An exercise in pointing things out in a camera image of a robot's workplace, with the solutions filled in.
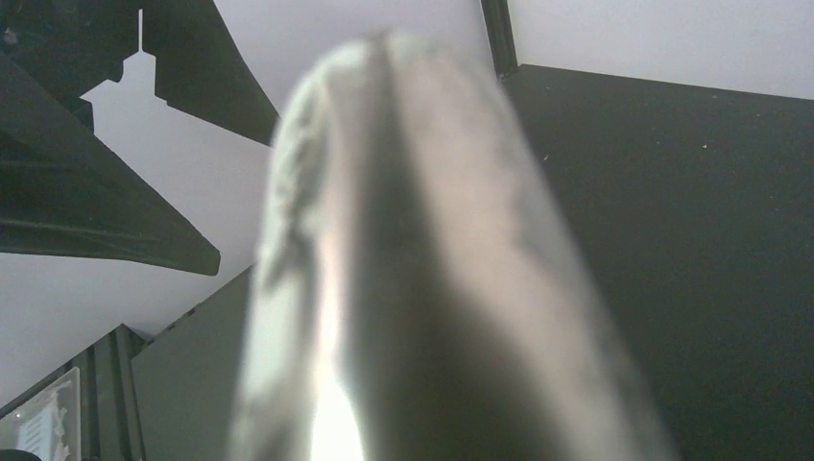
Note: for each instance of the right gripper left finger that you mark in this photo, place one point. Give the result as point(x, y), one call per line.
point(65, 193)

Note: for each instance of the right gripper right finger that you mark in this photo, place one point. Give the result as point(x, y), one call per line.
point(200, 71)

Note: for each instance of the white slotted cable duct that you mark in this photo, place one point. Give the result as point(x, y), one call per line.
point(48, 425)

